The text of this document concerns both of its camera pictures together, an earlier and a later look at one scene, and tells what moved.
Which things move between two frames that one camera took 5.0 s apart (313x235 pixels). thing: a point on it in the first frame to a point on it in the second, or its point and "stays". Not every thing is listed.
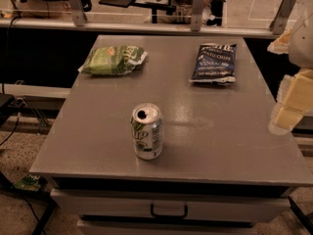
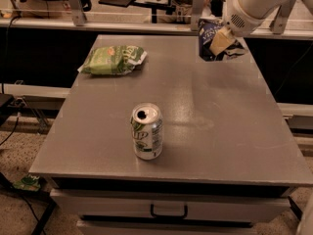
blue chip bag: [215, 64] to [206, 29]
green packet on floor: [31, 182] stays
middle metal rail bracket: [198, 7] stays
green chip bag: [113, 60] stays
